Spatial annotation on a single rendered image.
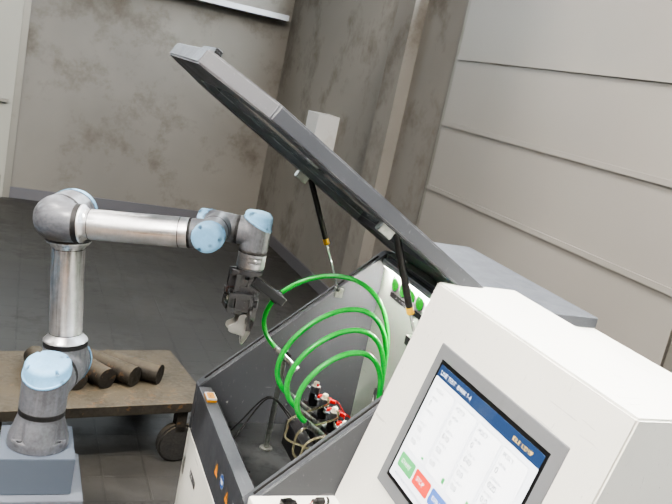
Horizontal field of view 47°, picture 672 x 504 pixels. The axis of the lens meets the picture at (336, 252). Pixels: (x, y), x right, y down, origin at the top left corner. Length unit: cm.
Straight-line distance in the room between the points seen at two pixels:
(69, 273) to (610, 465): 141
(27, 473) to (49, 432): 11
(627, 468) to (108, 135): 811
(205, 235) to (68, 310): 48
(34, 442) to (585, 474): 135
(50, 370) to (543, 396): 121
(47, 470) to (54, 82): 710
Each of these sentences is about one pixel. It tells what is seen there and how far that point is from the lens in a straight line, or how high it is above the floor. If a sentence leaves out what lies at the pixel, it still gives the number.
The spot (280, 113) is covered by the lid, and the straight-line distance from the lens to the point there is 161.
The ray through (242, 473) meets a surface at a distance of 207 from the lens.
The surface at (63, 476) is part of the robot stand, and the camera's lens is 217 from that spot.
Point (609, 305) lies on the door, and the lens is 396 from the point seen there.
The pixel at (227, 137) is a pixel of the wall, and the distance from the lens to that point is 926.
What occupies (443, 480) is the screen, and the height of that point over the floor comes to 123.
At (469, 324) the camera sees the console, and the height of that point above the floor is 151.
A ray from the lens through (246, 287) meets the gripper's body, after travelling 205.
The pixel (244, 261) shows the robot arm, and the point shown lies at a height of 146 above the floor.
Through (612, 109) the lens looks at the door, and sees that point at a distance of 416.
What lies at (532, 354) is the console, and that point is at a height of 154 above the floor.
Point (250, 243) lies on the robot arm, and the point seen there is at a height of 151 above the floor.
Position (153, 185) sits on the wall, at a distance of 920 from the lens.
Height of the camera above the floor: 196
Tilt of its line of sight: 12 degrees down
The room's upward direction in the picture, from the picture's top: 12 degrees clockwise
